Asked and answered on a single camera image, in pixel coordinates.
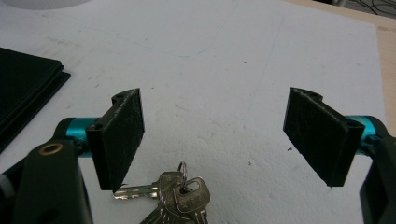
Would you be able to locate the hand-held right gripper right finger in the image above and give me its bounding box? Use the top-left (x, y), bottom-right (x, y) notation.
top-left (282, 87), bottom-right (378, 188)

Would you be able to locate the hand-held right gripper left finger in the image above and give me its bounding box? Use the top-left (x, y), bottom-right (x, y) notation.
top-left (64, 88), bottom-right (146, 193)

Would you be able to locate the silver key with long blade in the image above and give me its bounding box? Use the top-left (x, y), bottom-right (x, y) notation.
top-left (112, 171), bottom-right (185, 202)

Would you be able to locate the metal key ring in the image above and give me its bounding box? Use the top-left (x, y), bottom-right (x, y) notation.
top-left (177, 161), bottom-right (189, 191)

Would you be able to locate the silver key with slotted head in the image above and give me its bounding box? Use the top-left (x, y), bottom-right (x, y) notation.
top-left (172, 176), bottom-right (212, 224)

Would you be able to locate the black flat case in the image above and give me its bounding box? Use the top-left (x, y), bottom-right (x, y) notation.
top-left (0, 47), bottom-right (72, 154)

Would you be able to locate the white foam sheet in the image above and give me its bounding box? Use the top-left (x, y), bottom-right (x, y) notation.
top-left (0, 0), bottom-right (389, 224)

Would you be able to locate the white round container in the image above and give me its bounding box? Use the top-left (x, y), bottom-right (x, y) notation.
top-left (0, 0), bottom-right (92, 10)

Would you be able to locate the black cable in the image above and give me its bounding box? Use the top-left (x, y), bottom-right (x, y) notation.
top-left (344, 0), bottom-right (396, 16)

